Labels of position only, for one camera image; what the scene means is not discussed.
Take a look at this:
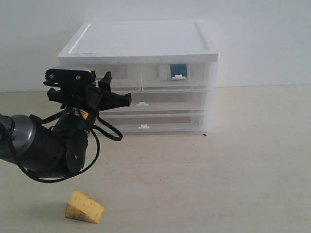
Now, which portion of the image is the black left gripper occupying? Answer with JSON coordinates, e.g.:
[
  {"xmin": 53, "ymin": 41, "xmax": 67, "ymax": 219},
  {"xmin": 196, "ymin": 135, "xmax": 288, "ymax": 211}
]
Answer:
[{"xmin": 47, "ymin": 71, "xmax": 132, "ymax": 112}]

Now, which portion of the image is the clear drawer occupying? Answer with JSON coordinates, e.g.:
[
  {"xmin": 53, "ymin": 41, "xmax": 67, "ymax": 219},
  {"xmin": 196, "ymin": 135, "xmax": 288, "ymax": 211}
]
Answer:
[
  {"xmin": 102, "ymin": 91, "xmax": 210, "ymax": 114},
  {"xmin": 141, "ymin": 63, "xmax": 208, "ymax": 91},
  {"xmin": 70, "ymin": 64, "xmax": 141, "ymax": 92},
  {"xmin": 101, "ymin": 114, "xmax": 208, "ymax": 133}
]

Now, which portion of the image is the white pill bottle teal label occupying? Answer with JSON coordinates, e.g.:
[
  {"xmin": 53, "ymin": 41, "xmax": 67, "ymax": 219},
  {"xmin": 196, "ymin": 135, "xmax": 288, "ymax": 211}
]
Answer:
[{"xmin": 159, "ymin": 64, "xmax": 189, "ymax": 81}]

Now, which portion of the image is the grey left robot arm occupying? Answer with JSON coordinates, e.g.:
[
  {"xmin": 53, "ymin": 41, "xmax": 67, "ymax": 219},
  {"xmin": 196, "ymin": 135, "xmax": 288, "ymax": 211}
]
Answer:
[{"xmin": 0, "ymin": 67, "xmax": 132, "ymax": 183}]

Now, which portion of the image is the clear bottom drawer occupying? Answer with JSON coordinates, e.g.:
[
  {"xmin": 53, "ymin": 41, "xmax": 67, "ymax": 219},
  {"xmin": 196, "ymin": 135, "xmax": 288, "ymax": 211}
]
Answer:
[{"xmin": 101, "ymin": 114, "xmax": 208, "ymax": 133}]

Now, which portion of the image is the white plastic drawer cabinet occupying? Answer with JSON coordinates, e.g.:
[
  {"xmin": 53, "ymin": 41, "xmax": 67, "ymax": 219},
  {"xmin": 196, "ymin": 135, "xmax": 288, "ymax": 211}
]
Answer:
[{"xmin": 58, "ymin": 19, "xmax": 220, "ymax": 134}]

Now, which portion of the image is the yellow cheese wedge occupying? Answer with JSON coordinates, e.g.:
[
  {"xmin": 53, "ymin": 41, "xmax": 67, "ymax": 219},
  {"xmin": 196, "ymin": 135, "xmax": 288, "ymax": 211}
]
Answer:
[{"xmin": 65, "ymin": 189, "xmax": 104, "ymax": 224}]

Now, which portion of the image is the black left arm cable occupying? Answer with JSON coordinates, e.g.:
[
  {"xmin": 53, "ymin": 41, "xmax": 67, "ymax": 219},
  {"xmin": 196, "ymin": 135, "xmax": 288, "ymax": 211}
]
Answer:
[{"xmin": 0, "ymin": 94, "xmax": 123, "ymax": 183}]

